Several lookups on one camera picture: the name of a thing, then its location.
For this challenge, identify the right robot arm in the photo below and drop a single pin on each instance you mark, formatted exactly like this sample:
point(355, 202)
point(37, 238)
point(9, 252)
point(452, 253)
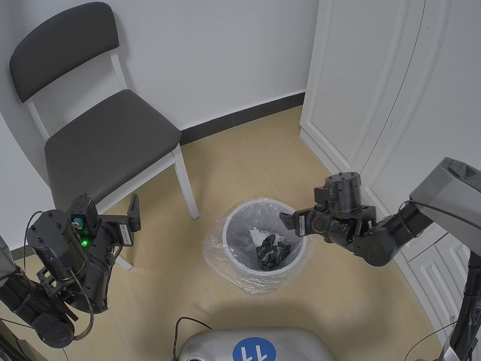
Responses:
point(375, 243)

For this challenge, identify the white trash bin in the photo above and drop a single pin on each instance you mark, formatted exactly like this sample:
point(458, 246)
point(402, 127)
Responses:
point(229, 246)

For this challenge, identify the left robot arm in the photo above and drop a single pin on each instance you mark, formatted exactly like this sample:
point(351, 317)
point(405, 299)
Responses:
point(56, 246)

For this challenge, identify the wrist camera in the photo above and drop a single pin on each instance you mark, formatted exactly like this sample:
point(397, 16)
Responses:
point(322, 197)
point(84, 209)

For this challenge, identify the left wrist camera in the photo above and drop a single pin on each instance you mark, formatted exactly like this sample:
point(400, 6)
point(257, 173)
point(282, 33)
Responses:
point(84, 209)

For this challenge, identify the white chair with grey padding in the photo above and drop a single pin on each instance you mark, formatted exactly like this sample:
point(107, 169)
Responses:
point(105, 141)

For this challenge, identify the clear plastic bag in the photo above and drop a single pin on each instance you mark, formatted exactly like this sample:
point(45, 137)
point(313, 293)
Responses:
point(214, 261)

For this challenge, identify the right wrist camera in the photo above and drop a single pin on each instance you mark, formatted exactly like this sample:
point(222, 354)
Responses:
point(322, 197)

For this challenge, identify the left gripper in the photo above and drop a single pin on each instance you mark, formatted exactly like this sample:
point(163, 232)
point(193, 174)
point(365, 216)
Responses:
point(109, 239)

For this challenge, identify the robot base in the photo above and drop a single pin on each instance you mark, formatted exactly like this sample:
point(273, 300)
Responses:
point(300, 342)

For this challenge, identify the black and white wrapper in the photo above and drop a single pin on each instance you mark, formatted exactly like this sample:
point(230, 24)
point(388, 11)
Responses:
point(270, 256)

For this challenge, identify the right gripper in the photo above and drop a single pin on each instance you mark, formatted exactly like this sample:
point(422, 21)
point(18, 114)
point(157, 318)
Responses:
point(319, 224)

